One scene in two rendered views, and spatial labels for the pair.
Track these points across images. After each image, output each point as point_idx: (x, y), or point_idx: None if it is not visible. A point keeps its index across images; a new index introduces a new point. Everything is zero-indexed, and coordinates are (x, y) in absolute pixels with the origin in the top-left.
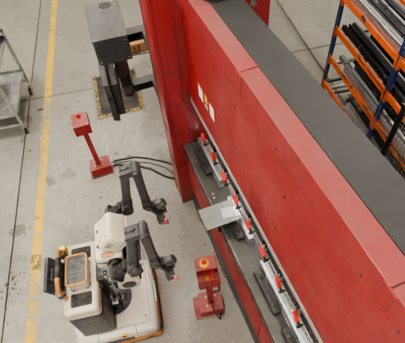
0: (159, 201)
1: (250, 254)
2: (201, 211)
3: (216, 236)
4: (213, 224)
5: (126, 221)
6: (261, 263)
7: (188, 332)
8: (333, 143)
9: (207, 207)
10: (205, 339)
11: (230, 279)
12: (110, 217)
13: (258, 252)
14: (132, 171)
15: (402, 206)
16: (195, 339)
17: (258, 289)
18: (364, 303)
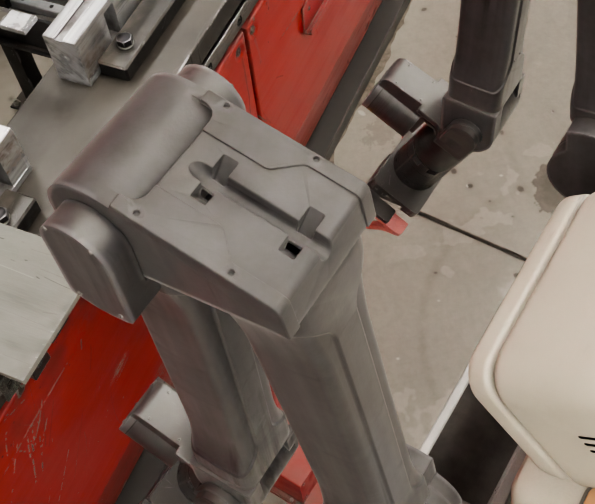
0: (166, 395)
1: (65, 136)
2: (19, 358)
3: (55, 488)
4: (50, 258)
5: (491, 322)
6: (76, 35)
7: (422, 435)
8: None
9: None
10: (388, 375)
11: (158, 459)
12: None
13: (34, 126)
14: (204, 94)
15: None
16: (419, 400)
17: (170, 36)
18: None
